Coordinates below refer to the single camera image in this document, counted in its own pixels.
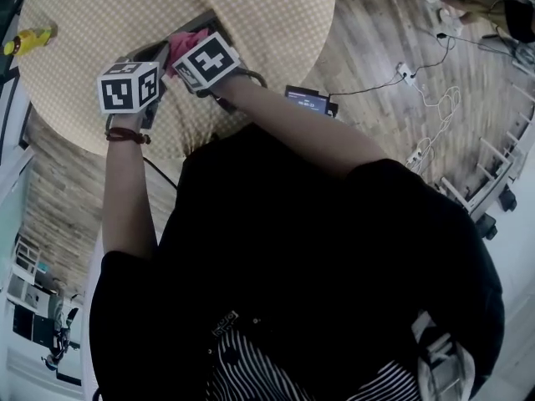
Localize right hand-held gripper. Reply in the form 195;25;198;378
171;31;242;95

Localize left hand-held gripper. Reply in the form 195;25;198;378
96;58;168;131

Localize pink cloth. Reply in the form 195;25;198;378
164;28;211;79

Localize grey keypad device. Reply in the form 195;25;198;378
126;8;234;73

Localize person's left forearm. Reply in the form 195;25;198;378
101;113;159;261

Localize person's right forearm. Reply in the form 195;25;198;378
215;73;392;180

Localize round table with checked tablecloth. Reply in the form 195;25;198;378
18;0;339;160

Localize black tablet with lit screen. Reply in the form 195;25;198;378
284;84;339;119

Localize yellow bottle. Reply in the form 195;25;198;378
3;25;58;57

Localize dark railing with wooden handrail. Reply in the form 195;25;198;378
0;0;33;154

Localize frosted glass door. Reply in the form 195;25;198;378
0;152;34;275

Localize white shelf rack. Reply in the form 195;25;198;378
6;234;49;308

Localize person's black shirt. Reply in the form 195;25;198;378
89;123;505;401

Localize white wheeled cart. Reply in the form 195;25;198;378
434;84;535;241

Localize person's striped trousers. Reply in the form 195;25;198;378
203;327;421;401

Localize red cord bracelet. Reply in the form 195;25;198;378
104;126;152;146

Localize thin black floor cable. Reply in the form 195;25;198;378
329;33;456;98

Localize white floor cable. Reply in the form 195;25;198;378
413;84;461;175

